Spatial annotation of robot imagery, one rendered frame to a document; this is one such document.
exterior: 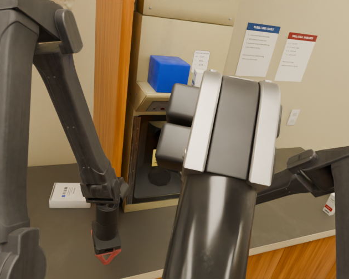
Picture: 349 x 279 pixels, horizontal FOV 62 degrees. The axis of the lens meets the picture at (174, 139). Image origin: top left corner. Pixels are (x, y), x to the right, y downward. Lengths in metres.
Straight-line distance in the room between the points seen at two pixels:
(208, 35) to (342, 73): 1.35
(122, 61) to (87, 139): 0.30
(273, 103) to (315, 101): 1.97
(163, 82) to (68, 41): 0.41
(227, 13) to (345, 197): 0.68
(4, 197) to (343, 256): 0.50
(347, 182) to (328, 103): 1.63
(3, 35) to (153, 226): 0.93
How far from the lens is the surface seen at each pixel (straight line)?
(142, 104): 0.92
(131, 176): 1.13
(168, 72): 0.87
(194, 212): 0.17
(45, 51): 0.55
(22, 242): 0.43
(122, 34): 0.83
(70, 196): 1.28
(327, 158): 0.69
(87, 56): 1.37
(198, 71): 0.96
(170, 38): 0.97
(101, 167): 0.66
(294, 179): 0.73
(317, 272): 1.88
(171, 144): 0.23
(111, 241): 0.81
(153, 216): 1.26
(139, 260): 1.10
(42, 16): 0.51
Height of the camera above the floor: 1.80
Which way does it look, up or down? 28 degrees down
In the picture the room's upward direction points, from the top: 10 degrees clockwise
